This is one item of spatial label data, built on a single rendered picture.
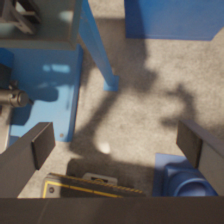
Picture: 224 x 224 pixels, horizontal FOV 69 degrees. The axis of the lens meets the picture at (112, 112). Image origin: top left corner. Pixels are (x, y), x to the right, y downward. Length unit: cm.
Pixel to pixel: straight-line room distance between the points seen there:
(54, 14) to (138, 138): 113
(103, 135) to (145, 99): 47
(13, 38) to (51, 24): 10
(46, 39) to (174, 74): 122
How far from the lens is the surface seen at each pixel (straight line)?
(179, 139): 17
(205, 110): 152
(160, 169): 143
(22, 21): 42
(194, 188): 137
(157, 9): 131
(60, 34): 42
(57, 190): 124
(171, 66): 153
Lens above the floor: 139
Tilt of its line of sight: 81 degrees down
